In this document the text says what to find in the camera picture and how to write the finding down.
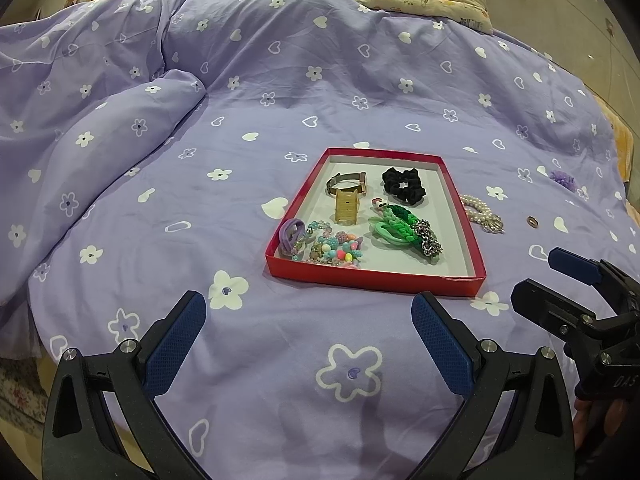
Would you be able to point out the orange blanket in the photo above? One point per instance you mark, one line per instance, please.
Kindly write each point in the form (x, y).
(622, 140)

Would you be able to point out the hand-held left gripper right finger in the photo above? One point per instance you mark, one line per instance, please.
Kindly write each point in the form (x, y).
(440, 345)

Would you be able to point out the purple floral blanket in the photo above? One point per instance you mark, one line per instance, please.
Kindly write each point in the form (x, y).
(250, 85)

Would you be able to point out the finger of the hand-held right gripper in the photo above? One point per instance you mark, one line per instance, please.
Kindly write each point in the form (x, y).
(575, 265)
(540, 305)

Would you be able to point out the floral patterned cloth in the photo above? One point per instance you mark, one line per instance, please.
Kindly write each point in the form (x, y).
(20, 390)

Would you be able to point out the amber plastic hair claw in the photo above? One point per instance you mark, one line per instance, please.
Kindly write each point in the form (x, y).
(347, 207)

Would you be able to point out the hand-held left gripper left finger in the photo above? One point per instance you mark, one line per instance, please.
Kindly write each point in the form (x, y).
(175, 340)

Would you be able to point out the purple scrunchie on bed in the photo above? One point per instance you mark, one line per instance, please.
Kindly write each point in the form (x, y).
(561, 179)

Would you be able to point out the red shallow cardboard box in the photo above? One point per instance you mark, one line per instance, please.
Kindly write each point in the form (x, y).
(450, 257)

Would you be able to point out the person's right hand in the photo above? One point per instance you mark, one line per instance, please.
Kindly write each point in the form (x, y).
(612, 420)

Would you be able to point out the black fabric scrunchie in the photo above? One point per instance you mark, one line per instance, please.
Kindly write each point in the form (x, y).
(415, 192)

